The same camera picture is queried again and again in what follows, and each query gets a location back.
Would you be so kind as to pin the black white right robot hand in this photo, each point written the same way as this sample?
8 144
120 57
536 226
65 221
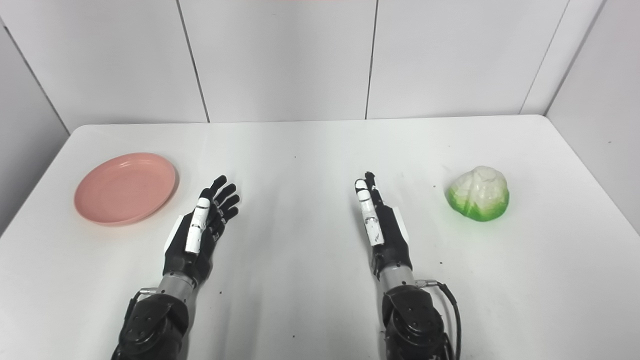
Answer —
392 240

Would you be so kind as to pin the pink round plate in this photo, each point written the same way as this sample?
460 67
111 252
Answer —
125 189

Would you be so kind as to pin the green white toy cabbage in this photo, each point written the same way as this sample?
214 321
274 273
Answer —
477 195

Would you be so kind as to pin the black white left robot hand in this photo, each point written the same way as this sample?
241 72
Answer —
200 250

